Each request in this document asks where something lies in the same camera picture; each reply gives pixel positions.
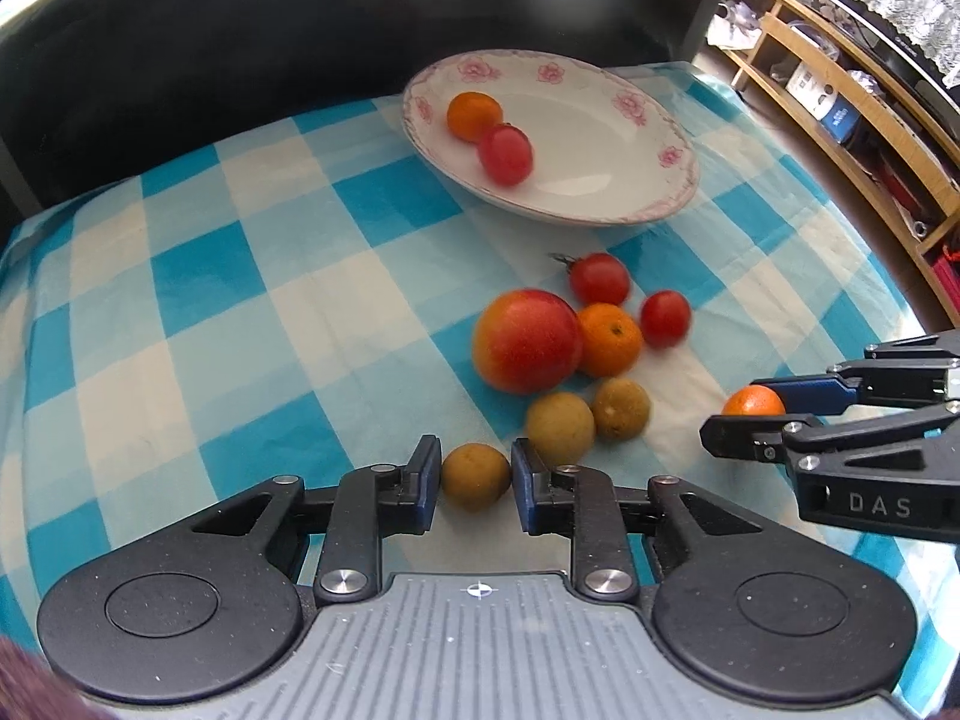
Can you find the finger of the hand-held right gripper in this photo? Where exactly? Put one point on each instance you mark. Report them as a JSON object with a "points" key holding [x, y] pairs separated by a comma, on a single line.
{"points": [[814, 392], [739, 436]]}

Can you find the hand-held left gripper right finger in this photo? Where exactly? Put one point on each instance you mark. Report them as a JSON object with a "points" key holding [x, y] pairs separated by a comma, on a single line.
{"points": [[526, 487]]}

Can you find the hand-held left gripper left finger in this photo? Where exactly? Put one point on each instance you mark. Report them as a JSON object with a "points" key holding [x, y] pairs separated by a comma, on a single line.
{"points": [[424, 484]]}

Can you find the small orange mandarin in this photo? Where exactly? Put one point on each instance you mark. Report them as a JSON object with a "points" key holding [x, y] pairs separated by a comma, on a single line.
{"points": [[752, 400], [472, 114], [613, 341]]}

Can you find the brown longan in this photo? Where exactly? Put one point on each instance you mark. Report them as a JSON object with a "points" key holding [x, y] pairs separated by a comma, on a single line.
{"points": [[560, 429], [475, 477], [622, 409]]}

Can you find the red cherry tomato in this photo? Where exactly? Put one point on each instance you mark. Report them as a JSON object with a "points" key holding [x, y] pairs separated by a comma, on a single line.
{"points": [[665, 319], [506, 156]]}

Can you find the large red apple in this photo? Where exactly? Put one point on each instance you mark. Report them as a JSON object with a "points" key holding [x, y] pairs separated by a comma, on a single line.
{"points": [[525, 341]]}

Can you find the red tomato with stem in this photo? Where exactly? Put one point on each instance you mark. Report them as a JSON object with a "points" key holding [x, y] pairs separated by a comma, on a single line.
{"points": [[600, 281]]}

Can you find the white floral rim plate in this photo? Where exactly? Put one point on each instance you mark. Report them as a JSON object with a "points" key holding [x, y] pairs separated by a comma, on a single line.
{"points": [[592, 150]]}

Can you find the red bag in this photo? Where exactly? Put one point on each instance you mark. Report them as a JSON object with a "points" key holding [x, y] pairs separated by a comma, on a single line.
{"points": [[949, 259]]}

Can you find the red item on shelf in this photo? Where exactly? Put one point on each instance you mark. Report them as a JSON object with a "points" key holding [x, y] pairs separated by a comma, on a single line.
{"points": [[900, 187]]}

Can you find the blue white checked tablecloth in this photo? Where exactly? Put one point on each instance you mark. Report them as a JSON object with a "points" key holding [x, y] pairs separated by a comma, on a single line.
{"points": [[225, 315]]}

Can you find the blue box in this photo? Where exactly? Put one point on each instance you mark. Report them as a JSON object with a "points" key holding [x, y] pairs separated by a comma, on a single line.
{"points": [[840, 120]]}

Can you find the wooden shelf unit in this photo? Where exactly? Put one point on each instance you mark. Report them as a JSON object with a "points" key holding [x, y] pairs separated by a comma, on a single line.
{"points": [[877, 101]]}

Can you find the white box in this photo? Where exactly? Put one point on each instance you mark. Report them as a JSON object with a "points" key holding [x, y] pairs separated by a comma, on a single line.
{"points": [[806, 84]]}

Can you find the black television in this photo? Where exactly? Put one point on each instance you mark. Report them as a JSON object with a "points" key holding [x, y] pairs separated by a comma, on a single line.
{"points": [[900, 69]]}

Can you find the clear plastic container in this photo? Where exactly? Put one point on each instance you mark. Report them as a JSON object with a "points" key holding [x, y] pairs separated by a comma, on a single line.
{"points": [[814, 37]]}

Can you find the white papers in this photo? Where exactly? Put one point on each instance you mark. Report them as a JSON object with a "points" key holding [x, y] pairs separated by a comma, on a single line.
{"points": [[731, 30]]}

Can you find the maroon cloth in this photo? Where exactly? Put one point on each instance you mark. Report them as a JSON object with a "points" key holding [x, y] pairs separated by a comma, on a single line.
{"points": [[22, 682]]}

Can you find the black sofa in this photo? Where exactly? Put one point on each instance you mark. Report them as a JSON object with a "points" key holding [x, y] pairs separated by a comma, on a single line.
{"points": [[262, 52]]}

